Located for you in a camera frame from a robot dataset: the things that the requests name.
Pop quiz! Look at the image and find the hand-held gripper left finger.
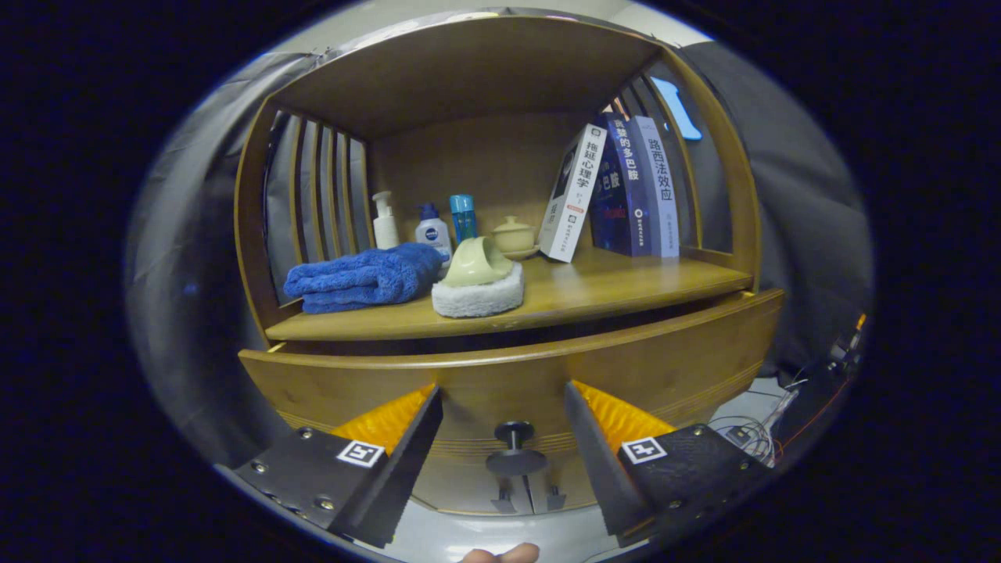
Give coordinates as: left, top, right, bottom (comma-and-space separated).
227, 383, 444, 550

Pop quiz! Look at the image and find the white pump bottle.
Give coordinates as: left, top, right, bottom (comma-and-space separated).
371, 191, 400, 251

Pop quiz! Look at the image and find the beige lidded teacup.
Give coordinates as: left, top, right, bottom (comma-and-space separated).
493, 216, 538, 253

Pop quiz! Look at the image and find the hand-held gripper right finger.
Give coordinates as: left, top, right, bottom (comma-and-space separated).
565, 379, 779, 548

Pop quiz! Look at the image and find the wooden countertop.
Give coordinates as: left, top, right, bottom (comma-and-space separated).
264, 246, 754, 342

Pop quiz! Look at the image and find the tangle of cables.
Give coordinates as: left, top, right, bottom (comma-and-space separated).
708, 375, 849, 466

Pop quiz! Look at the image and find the wooden drawer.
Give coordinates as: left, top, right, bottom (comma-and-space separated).
237, 288, 786, 479

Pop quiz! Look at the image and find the green-handled white scrub brush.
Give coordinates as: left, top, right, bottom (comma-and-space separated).
431, 236, 526, 319

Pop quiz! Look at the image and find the dark blue book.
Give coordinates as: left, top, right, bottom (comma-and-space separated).
588, 113, 654, 257

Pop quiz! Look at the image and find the blue folded towel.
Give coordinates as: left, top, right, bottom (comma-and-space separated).
283, 242, 447, 315

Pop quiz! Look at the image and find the wooden cabinet door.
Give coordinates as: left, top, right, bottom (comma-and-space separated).
411, 469, 533, 515
532, 473, 609, 514

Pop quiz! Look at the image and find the light blue book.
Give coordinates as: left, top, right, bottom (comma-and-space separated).
630, 116, 681, 259

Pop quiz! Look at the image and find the white book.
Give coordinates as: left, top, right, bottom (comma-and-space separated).
538, 123, 608, 264

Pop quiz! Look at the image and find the clear blue bottle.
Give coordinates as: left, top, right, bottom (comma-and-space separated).
449, 194, 478, 245

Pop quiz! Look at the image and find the wooden cabinet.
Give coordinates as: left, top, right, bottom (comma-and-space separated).
233, 14, 763, 517

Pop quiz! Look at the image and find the black backdrop cloth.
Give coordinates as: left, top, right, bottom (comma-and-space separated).
125, 39, 873, 470

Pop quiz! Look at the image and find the dark device with orange part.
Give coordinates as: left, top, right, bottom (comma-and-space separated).
829, 313, 869, 368

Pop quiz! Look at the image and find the white bottle with blue cap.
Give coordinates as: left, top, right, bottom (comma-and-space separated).
414, 203, 453, 263

